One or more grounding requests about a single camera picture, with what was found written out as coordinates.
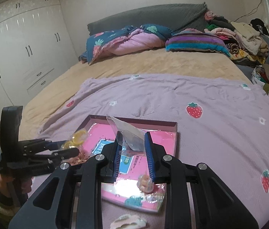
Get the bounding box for yellow hair ring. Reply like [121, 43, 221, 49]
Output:
[61, 129, 89, 151]

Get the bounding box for clear plastic jewelry bag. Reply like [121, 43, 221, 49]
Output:
[106, 115, 145, 157]

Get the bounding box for white cloud hair claw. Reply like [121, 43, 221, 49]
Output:
[110, 214, 147, 229]

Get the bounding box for left hand holding gripper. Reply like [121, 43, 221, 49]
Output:
[0, 174, 33, 198]

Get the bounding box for pink dotted mesh scrunchie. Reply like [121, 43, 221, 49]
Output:
[68, 148, 91, 165]

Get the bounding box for peach bear hair clips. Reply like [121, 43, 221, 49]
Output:
[137, 174, 154, 193]

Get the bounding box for dark shallow tray box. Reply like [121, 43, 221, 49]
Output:
[72, 114, 178, 213]

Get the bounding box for pink booklet in tray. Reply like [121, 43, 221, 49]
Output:
[79, 123, 177, 212]

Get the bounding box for tan bed sheet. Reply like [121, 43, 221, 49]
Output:
[19, 49, 250, 140]

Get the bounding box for white glossy wardrobe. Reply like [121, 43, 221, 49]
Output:
[0, 0, 76, 114]

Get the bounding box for teal pink strawberry quilt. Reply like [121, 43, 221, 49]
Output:
[79, 24, 173, 65]

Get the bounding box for purple striped pillow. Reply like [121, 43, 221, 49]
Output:
[165, 30, 230, 58]

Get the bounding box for pile of clothes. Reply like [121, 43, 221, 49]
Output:
[204, 11, 269, 96]

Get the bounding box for dark grey headboard cushion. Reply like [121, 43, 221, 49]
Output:
[87, 3, 208, 35]

